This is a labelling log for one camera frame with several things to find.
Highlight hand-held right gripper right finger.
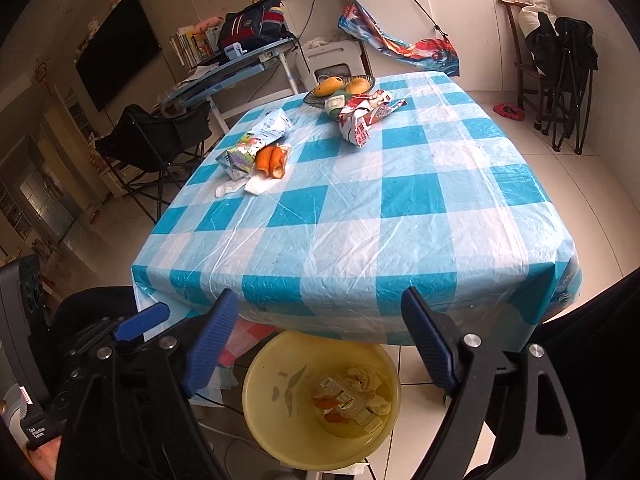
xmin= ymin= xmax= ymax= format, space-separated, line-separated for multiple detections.
xmin=401 ymin=286 xmax=588 ymax=480

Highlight red slipper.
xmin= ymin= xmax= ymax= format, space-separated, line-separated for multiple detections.
xmin=492 ymin=102 xmax=527 ymax=122

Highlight folded black camping chair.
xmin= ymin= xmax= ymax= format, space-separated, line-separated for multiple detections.
xmin=532 ymin=11 xmax=599 ymax=155

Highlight red snack bag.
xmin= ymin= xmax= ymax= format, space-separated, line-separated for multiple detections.
xmin=337 ymin=89 xmax=408 ymax=148

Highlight pink checked cloth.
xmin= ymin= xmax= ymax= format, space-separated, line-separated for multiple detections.
xmin=217 ymin=319 xmax=278 ymax=368

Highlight person's dark clothing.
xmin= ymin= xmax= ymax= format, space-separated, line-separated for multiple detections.
xmin=537 ymin=267 xmax=640 ymax=480

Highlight green cloth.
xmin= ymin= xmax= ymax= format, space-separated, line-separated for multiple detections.
xmin=326 ymin=91 xmax=351 ymax=122

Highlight dark wooden chair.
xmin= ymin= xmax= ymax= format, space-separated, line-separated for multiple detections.
xmin=496 ymin=0 xmax=551 ymax=131

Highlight yellow plastic basin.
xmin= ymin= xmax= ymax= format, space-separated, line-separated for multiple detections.
xmin=241 ymin=330 xmax=402 ymax=472

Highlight row of books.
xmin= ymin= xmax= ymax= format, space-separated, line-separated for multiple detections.
xmin=169 ymin=25 xmax=221 ymax=68

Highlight white plastic stool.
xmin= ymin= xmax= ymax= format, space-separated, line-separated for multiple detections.
xmin=295 ymin=37 xmax=371 ymax=96

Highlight white bag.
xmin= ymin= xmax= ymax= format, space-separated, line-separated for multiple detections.
xmin=517 ymin=0 xmax=556 ymax=36

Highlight person's left hand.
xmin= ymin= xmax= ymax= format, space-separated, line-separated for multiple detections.
xmin=28 ymin=436 xmax=64 ymax=469

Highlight pink plush toy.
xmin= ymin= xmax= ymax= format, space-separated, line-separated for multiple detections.
xmin=192 ymin=16 xmax=223 ymax=36

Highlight black television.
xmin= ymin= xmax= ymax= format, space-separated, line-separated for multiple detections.
xmin=75 ymin=0 xmax=163 ymax=112

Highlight blue study desk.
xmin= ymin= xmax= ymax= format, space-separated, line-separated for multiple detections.
xmin=160 ymin=35 xmax=301 ymax=133

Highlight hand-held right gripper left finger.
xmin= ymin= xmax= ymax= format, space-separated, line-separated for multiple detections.
xmin=55 ymin=289 xmax=241 ymax=480

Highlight blue checked tablecloth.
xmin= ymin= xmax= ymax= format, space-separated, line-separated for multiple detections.
xmin=131 ymin=72 xmax=583 ymax=346

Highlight blue white drink carton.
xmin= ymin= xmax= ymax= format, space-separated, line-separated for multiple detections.
xmin=245 ymin=109 xmax=293 ymax=143

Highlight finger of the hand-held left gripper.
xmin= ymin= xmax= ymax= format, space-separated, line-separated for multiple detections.
xmin=65 ymin=302 xmax=171 ymax=361

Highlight green drink carton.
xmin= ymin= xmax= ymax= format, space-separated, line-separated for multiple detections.
xmin=216 ymin=142 xmax=266 ymax=181

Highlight colourful printed cloth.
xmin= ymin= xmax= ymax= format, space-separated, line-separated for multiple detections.
xmin=337 ymin=0 xmax=460 ymax=78

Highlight black folding chair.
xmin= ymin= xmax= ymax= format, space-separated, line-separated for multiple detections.
xmin=95 ymin=100 xmax=213 ymax=223

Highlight dark blue backpack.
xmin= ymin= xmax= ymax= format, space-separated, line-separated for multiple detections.
xmin=217 ymin=0 xmax=296 ymax=52

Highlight glass fruit plate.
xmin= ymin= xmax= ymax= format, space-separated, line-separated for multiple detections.
xmin=303 ymin=75 xmax=377 ymax=108

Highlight white cabinet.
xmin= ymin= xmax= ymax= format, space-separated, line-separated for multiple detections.
xmin=327 ymin=0 xmax=546 ymax=93

